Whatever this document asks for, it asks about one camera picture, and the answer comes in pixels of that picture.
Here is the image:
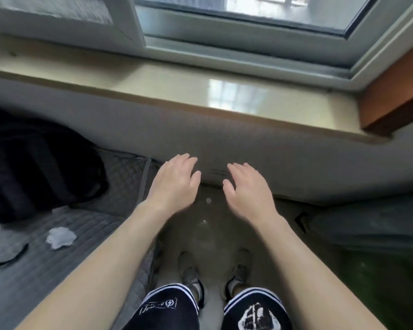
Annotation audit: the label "person's grey shoe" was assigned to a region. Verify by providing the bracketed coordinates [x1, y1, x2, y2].
[225, 248, 252, 303]
[178, 251, 205, 308]

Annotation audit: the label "white window frame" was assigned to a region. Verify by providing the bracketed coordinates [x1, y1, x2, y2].
[0, 0, 413, 92]

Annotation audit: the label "person's left grey shoe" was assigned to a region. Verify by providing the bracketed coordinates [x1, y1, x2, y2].
[178, 251, 205, 308]

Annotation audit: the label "brown wooden cabinet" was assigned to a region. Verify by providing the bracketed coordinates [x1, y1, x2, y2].
[359, 37, 413, 136]

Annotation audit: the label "grey quilted mattress cover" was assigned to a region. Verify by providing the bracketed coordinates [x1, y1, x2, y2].
[0, 148, 163, 330]

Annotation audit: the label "person's right forearm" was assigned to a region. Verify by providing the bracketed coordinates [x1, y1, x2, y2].
[261, 215, 388, 330]

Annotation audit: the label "grey window screen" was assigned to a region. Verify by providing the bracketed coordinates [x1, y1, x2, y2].
[0, 0, 115, 25]

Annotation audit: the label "person's left forearm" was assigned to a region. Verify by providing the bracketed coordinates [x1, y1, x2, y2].
[17, 201, 175, 330]

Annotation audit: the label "person's right grey shoe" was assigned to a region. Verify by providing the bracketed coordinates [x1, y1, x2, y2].
[225, 248, 252, 303]

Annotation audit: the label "crumpled white tissue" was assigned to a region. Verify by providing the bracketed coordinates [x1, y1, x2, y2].
[46, 226, 78, 250]

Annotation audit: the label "black shorts with white stripes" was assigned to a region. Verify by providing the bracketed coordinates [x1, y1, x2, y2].
[123, 283, 294, 330]

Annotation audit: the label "green mat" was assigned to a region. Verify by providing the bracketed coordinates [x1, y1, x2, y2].
[337, 250, 413, 330]

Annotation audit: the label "person's left hand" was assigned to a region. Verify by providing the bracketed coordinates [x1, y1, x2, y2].
[143, 153, 202, 217]

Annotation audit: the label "black backpack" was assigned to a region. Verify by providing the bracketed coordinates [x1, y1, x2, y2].
[0, 102, 109, 224]

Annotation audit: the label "grey folded bedding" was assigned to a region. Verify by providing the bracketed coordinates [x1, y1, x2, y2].
[308, 194, 413, 259]

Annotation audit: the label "beige stone window sill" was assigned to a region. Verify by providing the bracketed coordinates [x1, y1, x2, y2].
[0, 33, 393, 145]

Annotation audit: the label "person's right hand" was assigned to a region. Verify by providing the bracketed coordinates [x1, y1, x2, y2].
[222, 162, 280, 228]

